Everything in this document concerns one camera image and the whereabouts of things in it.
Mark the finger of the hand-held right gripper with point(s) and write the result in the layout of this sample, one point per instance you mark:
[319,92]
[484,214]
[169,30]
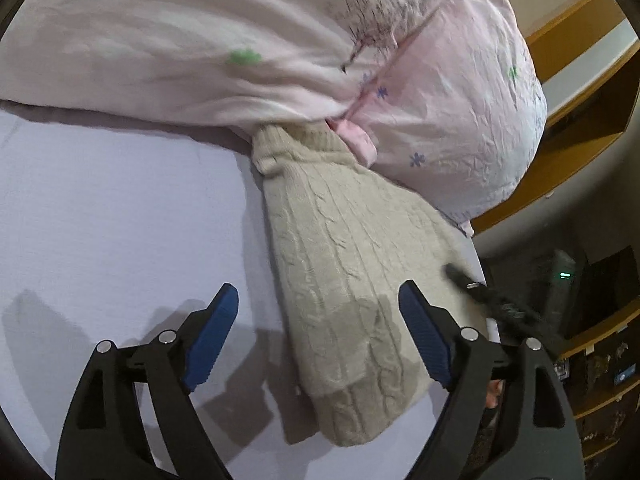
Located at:
[492,302]

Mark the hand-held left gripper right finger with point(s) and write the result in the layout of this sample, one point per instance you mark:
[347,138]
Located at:
[424,336]

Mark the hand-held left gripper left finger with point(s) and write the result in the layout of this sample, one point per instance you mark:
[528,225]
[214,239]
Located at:
[216,337]

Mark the dark device with green light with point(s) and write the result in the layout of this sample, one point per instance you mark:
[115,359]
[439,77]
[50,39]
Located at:
[562,285]

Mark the wooden shelf unit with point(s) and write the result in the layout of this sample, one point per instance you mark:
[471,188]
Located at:
[607,380]

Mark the lavender bed sheet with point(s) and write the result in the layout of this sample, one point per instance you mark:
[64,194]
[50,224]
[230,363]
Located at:
[125,220]

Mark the pink cloth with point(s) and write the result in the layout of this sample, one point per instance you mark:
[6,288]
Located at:
[357,140]

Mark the pink floral duvet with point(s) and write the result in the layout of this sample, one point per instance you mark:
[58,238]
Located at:
[250,45]

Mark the orange wooden wall shelf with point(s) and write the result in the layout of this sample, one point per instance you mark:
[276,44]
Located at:
[575,160]

